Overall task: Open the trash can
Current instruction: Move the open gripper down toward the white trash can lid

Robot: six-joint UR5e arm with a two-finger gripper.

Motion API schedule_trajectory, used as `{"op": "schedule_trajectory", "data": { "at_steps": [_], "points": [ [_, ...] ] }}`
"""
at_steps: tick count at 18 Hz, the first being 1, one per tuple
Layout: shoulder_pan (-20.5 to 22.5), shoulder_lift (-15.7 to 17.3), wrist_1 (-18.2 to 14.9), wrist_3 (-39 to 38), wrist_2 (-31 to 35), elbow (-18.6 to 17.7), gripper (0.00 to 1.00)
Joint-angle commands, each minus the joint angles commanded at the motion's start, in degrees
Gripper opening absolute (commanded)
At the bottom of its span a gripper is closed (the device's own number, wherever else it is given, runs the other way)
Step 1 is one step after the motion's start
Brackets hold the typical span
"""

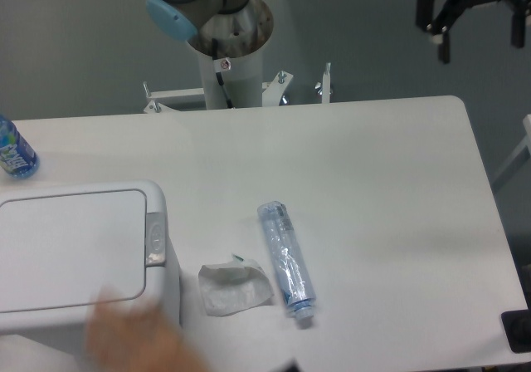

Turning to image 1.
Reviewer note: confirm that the blue labelled water bottle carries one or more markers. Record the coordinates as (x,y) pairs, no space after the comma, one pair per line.
(18,159)

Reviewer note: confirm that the white trash can body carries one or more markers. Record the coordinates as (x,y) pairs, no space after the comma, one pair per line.
(161,283)

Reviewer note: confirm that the white trash can lid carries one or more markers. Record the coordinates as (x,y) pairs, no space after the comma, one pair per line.
(60,251)

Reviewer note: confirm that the white pedestal base frame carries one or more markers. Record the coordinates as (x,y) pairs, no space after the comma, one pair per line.
(272,94)

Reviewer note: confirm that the white frame at right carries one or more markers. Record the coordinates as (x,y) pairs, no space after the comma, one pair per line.
(516,159)

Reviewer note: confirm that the blurred human hand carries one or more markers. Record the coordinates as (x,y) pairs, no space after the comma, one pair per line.
(139,338)

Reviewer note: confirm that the crushed clear plastic bottle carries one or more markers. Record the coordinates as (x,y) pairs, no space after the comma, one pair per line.
(287,260)

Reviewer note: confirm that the crumpled white paper wrapper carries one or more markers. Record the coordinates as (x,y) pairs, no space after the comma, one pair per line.
(232,287)

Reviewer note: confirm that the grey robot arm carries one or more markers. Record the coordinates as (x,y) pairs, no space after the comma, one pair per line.
(182,19)

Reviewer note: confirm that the grey lid push button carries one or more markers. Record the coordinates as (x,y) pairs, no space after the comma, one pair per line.
(156,239)

